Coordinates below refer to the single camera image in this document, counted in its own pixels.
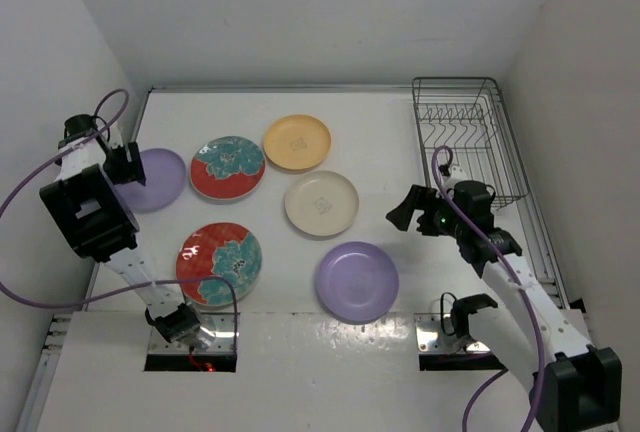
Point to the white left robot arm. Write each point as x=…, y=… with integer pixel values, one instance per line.
x=96, y=222

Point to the orange plate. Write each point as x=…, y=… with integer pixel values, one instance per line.
x=297, y=142

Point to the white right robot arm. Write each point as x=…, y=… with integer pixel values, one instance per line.
x=572, y=385

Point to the grey wire dish rack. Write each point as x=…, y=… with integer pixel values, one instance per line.
x=468, y=115

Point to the red teal floral plate upper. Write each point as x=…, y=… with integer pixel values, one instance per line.
x=227, y=168

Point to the red teal floral plate lower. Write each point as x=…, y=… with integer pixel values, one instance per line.
x=223, y=249

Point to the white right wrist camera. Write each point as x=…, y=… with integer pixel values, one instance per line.
x=451, y=175

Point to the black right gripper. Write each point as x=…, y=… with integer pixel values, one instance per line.
x=419, y=198

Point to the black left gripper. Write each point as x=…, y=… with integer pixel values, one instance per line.
x=125, y=175

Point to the cream plate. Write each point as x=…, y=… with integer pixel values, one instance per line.
x=322, y=203

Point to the lavender plate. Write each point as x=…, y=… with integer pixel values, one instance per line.
x=357, y=282
x=166, y=176

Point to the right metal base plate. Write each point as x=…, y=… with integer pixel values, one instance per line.
x=434, y=336

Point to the metal base plate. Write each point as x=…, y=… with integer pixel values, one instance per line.
x=434, y=336
x=216, y=337

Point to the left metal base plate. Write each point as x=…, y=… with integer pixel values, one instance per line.
x=216, y=337

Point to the red teal floral plate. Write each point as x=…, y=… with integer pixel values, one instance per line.
x=227, y=168
x=223, y=249

